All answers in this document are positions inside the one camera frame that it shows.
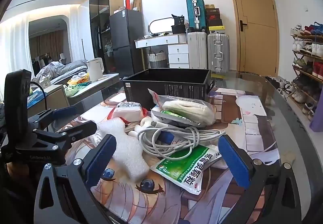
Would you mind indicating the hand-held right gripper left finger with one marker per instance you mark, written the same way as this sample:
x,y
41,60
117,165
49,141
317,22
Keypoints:
x,y
101,161

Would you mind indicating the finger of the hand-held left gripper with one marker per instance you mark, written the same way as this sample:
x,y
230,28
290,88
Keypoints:
x,y
83,127
69,111

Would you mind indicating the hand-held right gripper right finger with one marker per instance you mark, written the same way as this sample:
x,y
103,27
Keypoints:
x,y
234,161

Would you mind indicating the white wet wipes packet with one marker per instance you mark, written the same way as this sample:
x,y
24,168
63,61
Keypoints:
x,y
127,111

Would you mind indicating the green white medicine packet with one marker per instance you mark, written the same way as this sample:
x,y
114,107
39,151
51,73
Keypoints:
x,y
186,171

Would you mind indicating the black cardboard box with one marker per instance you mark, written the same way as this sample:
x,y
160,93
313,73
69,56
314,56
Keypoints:
x,y
166,86

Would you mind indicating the green plastic bag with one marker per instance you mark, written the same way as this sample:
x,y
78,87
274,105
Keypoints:
x,y
71,89

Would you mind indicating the white grey side cabinet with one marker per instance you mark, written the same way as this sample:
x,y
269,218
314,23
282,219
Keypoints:
x,y
88,90

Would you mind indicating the white foam wrap piece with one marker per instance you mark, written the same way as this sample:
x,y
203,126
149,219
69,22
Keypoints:
x,y
126,148

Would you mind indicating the yellow snack bag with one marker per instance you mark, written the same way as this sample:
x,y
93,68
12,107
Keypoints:
x,y
80,78

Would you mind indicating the printed cartoon table mat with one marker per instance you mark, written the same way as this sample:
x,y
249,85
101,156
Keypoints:
x,y
254,125

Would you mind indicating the bed with grey duvet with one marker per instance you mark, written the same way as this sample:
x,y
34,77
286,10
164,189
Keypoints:
x,y
68,68

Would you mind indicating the white electric kettle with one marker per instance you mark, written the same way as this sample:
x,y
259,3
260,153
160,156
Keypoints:
x,y
94,70

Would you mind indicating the white sheer curtain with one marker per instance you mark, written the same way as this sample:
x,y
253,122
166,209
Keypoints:
x,y
12,47

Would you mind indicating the brown curtain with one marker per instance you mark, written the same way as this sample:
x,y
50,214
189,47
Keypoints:
x,y
49,43

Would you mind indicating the small green white sachet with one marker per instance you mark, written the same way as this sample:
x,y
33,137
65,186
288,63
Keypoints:
x,y
176,115

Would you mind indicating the black refrigerator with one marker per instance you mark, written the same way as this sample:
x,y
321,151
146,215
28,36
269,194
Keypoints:
x,y
126,42

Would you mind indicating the black glass cabinet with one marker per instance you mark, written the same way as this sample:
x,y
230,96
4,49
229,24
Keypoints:
x,y
99,27

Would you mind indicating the purple cloth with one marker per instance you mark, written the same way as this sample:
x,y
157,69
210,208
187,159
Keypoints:
x,y
317,118

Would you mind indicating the grey white laundry basket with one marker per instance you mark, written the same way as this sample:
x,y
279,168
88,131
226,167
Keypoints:
x,y
157,58

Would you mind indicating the silver suitcase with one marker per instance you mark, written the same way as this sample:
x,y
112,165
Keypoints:
x,y
218,52

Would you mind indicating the wooden shoe rack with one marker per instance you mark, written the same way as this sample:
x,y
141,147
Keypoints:
x,y
306,75

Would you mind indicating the white suitcase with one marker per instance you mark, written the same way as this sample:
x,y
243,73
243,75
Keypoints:
x,y
197,50

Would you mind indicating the white vanity desk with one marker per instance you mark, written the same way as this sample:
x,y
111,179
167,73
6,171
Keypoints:
x,y
176,55

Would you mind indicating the oval vanity mirror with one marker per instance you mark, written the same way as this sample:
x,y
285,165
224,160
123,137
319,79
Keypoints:
x,y
161,24

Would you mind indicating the flat cardboard box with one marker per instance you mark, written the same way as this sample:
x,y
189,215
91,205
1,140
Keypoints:
x,y
137,3

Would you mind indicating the yellow black box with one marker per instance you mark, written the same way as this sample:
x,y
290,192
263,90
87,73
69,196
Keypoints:
x,y
216,29

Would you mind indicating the shoe rack with shoes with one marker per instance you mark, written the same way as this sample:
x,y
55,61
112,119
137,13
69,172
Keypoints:
x,y
306,48

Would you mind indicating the tan wooden door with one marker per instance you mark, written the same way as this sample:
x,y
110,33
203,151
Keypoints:
x,y
254,27

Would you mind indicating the black bag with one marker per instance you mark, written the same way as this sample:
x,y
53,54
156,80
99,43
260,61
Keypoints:
x,y
178,27

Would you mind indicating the red black shoebox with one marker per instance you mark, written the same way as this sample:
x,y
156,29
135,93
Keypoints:
x,y
214,17

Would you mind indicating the teal suitcase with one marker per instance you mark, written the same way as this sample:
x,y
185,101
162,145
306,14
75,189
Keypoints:
x,y
196,13

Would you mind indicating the brown shoebox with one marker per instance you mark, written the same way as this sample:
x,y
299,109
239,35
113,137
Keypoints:
x,y
211,6

